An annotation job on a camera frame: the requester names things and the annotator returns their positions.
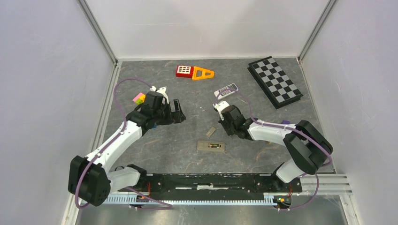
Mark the beige battery cover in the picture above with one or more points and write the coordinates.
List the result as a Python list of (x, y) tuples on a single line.
[(210, 132)]

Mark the white remote control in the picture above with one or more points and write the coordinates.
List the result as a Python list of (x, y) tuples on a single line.
[(226, 91)]

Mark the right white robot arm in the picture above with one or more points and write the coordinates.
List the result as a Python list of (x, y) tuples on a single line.
[(308, 148)]

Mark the battery in remote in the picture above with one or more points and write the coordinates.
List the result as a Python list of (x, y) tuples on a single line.
[(213, 145)]

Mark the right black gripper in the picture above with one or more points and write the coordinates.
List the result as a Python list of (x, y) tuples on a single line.
[(223, 123)]

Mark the black grey chessboard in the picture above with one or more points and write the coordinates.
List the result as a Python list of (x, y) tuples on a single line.
[(274, 82)]

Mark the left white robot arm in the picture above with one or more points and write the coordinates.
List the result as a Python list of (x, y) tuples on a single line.
[(91, 178)]

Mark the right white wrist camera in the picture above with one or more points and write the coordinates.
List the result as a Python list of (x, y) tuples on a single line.
[(219, 107)]

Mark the red white window block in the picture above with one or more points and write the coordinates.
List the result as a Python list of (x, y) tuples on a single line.
[(184, 71)]

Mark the pink yellow green blocks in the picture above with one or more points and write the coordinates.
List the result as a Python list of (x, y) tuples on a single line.
[(139, 99)]

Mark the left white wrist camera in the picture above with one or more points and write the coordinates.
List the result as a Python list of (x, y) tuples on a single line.
[(162, 91)]

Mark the white slotted cable duct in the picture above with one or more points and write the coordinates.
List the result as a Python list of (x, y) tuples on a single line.
[(132, 199)]

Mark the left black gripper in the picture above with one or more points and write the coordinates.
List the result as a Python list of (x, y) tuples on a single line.
[(175, 117)]

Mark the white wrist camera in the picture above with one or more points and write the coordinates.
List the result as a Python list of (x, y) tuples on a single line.
[(162, 91), (219, 107)]

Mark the orange triangular toy block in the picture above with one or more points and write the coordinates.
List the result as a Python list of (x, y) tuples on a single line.
[(201, 74)]

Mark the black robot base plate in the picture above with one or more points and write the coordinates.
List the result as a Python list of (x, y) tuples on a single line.
[(214, 186)]

